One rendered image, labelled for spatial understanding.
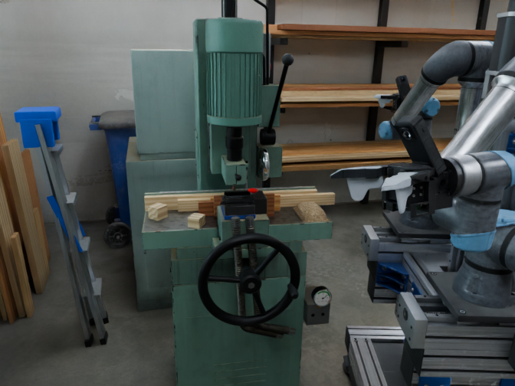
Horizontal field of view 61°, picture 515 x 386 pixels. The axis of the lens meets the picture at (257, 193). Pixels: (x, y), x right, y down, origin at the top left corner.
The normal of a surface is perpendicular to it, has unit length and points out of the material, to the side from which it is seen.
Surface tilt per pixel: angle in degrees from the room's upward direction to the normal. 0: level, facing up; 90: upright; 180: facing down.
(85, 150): 90
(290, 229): 90
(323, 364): 0
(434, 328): 90
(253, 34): 90
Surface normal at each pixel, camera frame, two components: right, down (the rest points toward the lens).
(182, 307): 0.18, 0.32
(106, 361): 0.02, -0.95
